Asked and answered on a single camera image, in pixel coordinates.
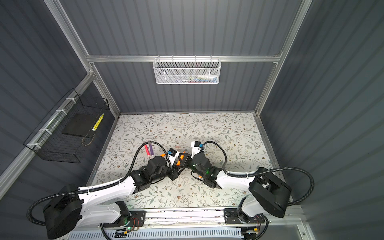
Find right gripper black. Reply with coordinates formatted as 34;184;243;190
177;152;206;180

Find pink marker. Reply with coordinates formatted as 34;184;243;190
144;145;151;158

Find purple marker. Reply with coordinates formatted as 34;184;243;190
149;144;154;157

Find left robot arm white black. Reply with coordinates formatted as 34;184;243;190
43;154;191;240

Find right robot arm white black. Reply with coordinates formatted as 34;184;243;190
174;152;292;223

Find yellow marker in basket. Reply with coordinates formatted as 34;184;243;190
92;114;105;132

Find items in white basket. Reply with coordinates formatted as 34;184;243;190
177;75;220;84

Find black foam pad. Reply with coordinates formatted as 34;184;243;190
62;114;99;138

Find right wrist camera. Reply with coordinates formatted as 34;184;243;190
191;141;204;158

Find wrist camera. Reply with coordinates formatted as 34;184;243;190
168;149;180;167
191;141;204;158

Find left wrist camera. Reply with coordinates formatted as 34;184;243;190
168;149;180;167

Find left black corrugated cable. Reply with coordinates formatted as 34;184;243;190
26;140;169;226

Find black corrugated cable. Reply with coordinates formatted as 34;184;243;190
26;140;169;226
202;140;315;207

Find right black corrugated cable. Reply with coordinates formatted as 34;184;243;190
202;140;315;207

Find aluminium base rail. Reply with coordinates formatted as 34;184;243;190
65;206;301;229

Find white vented cable duct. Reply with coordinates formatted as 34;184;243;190
67;227;244;240

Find white wire mesh basket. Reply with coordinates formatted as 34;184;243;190
153;59;222;85

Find black wire mesh basket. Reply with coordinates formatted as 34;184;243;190
24;91;110;164

